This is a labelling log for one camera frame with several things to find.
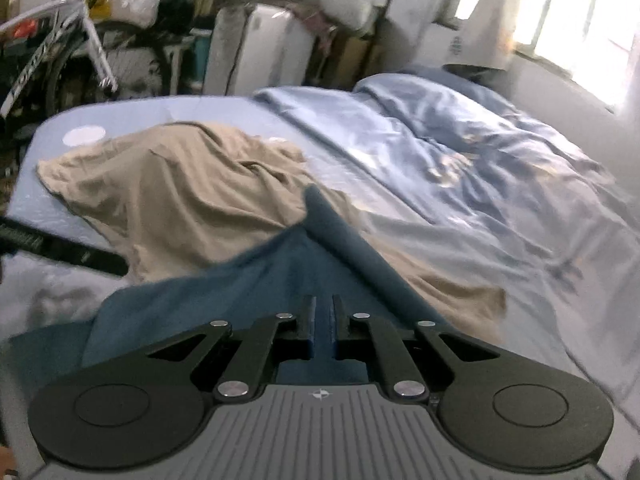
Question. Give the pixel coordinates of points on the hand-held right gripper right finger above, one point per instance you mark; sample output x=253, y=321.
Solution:
x=337, y=320

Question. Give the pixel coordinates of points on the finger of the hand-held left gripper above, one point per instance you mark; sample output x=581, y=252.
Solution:
x=75, y=252

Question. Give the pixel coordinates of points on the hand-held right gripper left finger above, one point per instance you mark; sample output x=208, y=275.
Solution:
x=307, y=320

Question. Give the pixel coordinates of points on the dark blue shirt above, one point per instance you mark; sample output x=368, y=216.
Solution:
x=225, y=290

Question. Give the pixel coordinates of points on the beige shirt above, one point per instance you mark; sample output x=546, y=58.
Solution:
x=175, y=190

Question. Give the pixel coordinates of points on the light blue printed duvet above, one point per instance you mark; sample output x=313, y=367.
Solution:
x=450, y=170

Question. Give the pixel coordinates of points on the white bicycle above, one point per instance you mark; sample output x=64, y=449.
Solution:
x=92, y=45

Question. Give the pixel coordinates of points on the teal plastic container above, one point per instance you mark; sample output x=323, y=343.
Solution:
x=201, y=55

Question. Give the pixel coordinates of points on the cardboard box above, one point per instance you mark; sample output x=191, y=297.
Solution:
x=350, y=60

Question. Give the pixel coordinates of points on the pink cloth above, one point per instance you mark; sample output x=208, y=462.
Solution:
x=320, y=22

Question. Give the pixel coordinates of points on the printed window curtain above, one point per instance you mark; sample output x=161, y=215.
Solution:
x=485, y=25

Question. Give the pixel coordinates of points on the window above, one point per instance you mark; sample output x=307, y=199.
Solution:
x=575, y=10

